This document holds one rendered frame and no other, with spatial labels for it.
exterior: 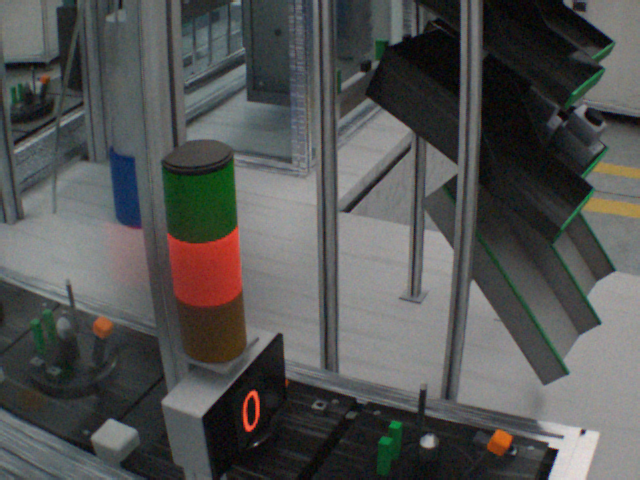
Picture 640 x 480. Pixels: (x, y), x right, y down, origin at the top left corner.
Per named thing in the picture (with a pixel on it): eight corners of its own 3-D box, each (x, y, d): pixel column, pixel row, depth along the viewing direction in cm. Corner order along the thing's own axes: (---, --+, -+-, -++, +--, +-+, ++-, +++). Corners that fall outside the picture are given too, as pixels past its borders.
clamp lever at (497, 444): (480, 476, 86) (514, 435, 81) (474, 487, 84) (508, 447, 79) (453, 461, 86) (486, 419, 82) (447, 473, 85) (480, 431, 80)
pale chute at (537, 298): (579, 335, 109) (602, 322, 106) (543, 387, 100) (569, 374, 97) (467, 165, 110) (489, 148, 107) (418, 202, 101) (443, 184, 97)
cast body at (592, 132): (595, 161, 110) (617, 125, 105) (585, 170, 107) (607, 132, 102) (552, 123, 113) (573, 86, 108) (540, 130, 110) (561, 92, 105)
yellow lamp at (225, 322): (259, 335, 65) (255, 280, 63) (226, 370, 61) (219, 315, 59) (203, 319, 67) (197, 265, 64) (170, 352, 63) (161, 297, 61)
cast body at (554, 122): (554, 136, 110) (576, 98, 106) (544, 146, 107) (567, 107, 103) (506, 99, 112) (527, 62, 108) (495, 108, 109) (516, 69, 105)
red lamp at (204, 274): (255, 279, 62) (251, 218, 60) (219, 313, 59) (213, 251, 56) (197, 264, 64) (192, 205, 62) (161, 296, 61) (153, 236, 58)
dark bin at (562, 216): (587, 202, 100) (614, 160, 95) (552, 245, 91) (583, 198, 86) (418, 69, 108) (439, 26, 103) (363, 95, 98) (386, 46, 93)
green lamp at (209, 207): (251, 217, 60) (247, 152, 58) (213, 250, 56) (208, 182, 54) (192, 204, 62) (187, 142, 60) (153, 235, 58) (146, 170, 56)
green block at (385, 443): (390, 469, 88) (393, 438, 86) (386, 476, 87) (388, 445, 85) (380, 467, 89) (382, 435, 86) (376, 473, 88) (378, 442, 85)
